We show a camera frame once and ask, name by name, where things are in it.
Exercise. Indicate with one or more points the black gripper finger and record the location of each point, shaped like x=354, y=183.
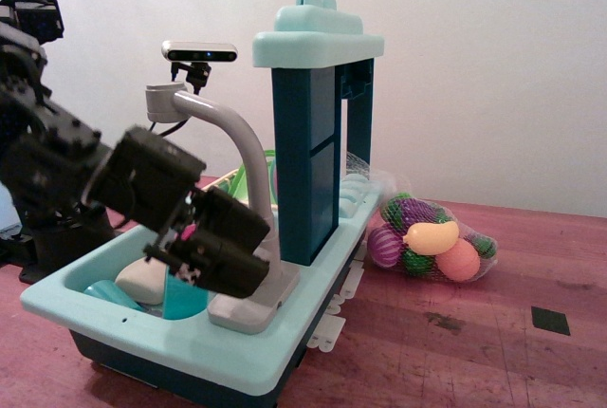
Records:
x=223, y=225
x=213, y=264

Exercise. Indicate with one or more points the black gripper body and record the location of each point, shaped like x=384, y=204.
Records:
x=145, y=178

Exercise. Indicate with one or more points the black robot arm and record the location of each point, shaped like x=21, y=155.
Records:
x=64, y=180

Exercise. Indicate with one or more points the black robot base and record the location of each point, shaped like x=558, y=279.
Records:
x=43, y=250

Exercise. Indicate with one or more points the green toy plate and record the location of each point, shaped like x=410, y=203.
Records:
x=238, y=181

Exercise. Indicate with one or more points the teal toy cup upright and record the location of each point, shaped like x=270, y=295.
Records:
x=181, y=300

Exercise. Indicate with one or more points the grey toy faucet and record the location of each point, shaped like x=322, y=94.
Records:
x=171, y=102

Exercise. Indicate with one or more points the teal toy cup lying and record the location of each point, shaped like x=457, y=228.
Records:
x=108, y=291

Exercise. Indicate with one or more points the purple striped toy vegetable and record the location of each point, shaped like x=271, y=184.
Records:
x=385, y=247

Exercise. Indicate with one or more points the teal toy sink unit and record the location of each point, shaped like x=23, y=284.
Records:
x=322, y=66

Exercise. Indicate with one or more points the mesh bag of toy food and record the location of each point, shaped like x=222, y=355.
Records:
x=399, y=209

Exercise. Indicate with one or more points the yellow toy mango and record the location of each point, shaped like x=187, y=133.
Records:
x=430, y=239

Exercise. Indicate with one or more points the orange toy fruit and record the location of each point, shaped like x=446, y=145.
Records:
x=460, y=263

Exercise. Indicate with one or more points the black tape patch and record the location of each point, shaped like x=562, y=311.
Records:
x=550, y=320

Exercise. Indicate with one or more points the silver depth camera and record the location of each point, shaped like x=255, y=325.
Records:
x=195, y=59

